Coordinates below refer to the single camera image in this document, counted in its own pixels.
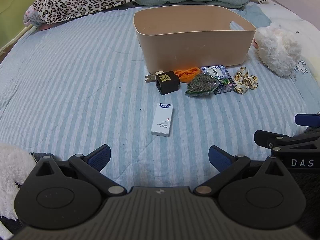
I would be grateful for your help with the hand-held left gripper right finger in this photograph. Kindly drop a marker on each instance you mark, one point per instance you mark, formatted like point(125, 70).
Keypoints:
point(218, 156)

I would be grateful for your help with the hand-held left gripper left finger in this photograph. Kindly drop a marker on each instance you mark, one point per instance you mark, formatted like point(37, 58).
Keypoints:
point(101, 155)

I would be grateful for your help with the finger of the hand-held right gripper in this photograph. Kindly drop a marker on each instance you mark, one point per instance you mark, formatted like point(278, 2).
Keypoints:
point(275, 140)
point(307, 120)

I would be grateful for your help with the leopard print scrunchie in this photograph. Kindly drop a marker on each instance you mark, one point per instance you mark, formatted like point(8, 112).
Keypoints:
point(246, 81)

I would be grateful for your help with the small white cardboard box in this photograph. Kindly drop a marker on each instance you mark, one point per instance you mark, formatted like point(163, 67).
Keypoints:
point(162, 120)

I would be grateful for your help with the green packet of dried tea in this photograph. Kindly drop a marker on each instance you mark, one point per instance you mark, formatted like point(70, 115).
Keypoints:
point(201, 85)

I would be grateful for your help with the blue white patterned box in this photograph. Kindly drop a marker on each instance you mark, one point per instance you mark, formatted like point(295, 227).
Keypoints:
point(221, 72)

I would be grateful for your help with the black cube box gold print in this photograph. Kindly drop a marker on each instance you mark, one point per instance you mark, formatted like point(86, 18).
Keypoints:
point(170, 85)

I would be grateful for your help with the orange knitted cloth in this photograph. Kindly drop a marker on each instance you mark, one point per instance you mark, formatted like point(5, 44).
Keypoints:
point(186, 75)

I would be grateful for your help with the beige plastic storage bin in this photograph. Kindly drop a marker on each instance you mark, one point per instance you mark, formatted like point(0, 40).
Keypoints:
point(197, 47)

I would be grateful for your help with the white plush toy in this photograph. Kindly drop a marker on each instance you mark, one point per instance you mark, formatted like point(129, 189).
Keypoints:
point(277, 47)

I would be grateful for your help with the blue striped bed sheet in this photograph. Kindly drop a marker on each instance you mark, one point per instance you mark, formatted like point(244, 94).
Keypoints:
point(75, 80)

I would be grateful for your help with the white fleece cloth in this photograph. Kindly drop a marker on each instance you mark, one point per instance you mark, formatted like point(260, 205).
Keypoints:
point(12, 175)

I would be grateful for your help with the white duvet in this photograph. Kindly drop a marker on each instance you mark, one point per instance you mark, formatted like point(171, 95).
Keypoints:
point(287, 12)

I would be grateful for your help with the teal quilt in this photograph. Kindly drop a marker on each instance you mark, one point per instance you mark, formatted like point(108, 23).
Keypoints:
point(212, 0)

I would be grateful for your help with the pink white patterned pillow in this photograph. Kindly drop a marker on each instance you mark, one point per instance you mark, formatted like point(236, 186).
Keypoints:
point(31, 17)

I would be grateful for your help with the green plastic storage box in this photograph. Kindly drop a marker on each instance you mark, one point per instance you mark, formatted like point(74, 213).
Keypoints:
point(15, 17)

